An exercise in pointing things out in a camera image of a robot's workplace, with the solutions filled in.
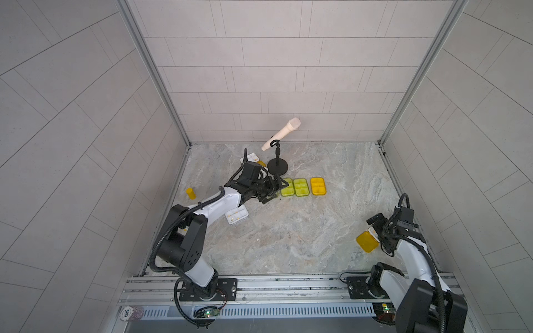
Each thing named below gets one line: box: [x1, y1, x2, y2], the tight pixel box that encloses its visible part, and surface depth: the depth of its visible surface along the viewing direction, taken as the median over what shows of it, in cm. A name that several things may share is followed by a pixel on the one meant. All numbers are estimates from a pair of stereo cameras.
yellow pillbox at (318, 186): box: [310, 176, 327, 196], surface depth 101 cm
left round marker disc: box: [118, 305, 145, 322], surface depth 63 cm
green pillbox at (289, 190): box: [280, 177, 295, 197], surface depth 98 cm
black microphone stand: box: [266, 139, 289, 176], surface depth 107 cm
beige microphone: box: [261, 117, 302, 152], surface depth 88 cm
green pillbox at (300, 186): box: [292, 177, 311, 198], surface depth 98 cm
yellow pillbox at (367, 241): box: [356, 231, 380, 254], surface depth 84 cm
